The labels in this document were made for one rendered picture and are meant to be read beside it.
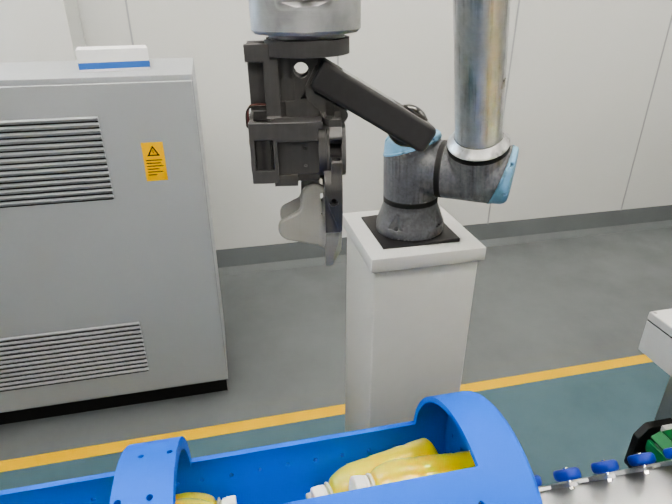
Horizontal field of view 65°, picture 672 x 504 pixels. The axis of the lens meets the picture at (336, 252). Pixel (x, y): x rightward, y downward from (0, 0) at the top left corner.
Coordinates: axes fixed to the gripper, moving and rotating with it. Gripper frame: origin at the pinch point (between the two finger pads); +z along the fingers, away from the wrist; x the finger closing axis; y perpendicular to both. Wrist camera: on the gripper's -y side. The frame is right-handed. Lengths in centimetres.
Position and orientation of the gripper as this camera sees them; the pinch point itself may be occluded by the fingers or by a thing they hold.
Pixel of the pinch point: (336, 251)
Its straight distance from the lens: 52.4
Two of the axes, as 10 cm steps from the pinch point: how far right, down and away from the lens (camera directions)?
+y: -10.0, 0.4, -0.3
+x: 0.5, 4.5, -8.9
